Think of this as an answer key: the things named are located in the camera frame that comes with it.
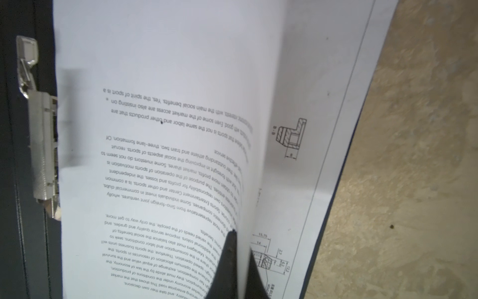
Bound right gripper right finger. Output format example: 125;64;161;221
245;251;269;299

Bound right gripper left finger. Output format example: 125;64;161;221
205;230;238;299

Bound silver folder clip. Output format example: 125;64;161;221
16;36;61;221

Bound orange black file folder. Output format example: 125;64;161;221
0;0;365;299

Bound large front text sheet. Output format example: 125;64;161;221
53;1;286;299

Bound diagram drawing paper sheet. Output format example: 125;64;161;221
251;1;397;299

